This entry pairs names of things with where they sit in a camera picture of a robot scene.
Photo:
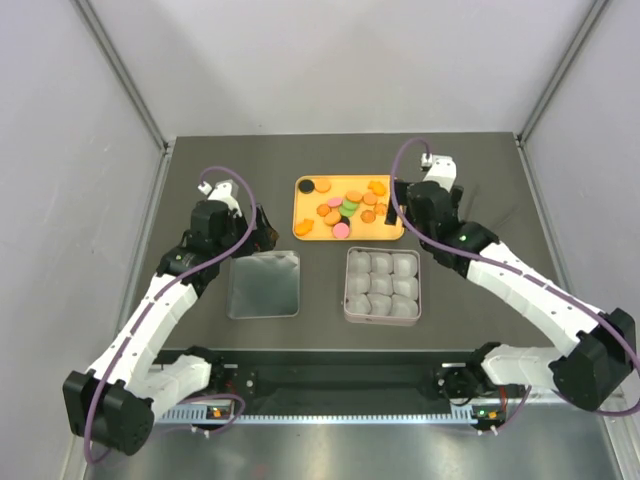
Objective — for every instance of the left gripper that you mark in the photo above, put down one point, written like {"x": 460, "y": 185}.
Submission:
{"x": 264, "y": 237}

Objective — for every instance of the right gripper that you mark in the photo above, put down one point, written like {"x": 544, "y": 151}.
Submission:
{"x": 401, "y": 198}

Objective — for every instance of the orange swirl cookie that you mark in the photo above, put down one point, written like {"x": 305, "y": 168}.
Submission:
{"x": 323, "y": 209}
{"x": 381, "y": 209}
{"x": 368, "y": 216}

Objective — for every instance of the green sandwich cookie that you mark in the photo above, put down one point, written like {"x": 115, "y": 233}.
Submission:
{"x": 350, "y": 204}
{"x": 348, "y": 209}

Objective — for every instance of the orange round cookie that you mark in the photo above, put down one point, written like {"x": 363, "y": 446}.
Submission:
{"x": 322, "y": 186}
{"x": 354, "y": 196}
{"x": 370, "y": 198}
{"x": 332, "y": 218}

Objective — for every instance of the pink sandwich cookie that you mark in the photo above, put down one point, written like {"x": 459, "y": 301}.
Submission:
{"x": 335, "y": 202}
{"x": 341, "y": 231}

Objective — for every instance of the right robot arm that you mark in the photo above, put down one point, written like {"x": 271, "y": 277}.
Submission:
{"x": 592, "y": 351}

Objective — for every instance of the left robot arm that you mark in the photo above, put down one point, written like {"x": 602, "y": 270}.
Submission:
{"x": 117, "y": 400}

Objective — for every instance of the orange fish cookie back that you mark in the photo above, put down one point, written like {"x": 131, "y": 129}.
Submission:
{"x": 377, "y": 188}

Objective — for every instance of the orange fish cookie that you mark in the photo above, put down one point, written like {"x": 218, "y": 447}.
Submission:
{"x": 377, "y": 188}
{"x": 303, "y": 228}

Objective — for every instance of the orange fish cookie front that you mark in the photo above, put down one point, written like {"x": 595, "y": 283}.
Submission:
{"x": 303, "y": 228}

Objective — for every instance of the silver tin lid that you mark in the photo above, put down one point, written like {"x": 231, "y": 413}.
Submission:
{"x": 265, "y": 285}

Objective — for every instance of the yellow tray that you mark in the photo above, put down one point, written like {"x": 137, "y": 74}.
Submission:
{"x": 305, "y": 205}

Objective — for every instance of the black cookie at tray corner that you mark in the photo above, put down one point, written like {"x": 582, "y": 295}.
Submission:
{"x": 306, "y": 186}

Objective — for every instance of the pink cookie tin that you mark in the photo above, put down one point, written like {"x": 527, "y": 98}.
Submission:
{"x": 382, "y": 287}

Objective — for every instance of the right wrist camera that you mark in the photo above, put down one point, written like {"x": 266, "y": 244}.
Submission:
{"x": 439, "y": 169}

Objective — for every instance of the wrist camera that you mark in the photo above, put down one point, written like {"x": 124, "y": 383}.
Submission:
{"x": 224, "y": 191}
{"x": 439, "y": 169}

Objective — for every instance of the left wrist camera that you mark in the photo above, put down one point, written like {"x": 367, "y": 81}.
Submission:
{"x": 224, "y": 191}

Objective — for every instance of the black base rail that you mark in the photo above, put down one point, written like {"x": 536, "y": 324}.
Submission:
{"x": 344, "y": 382}

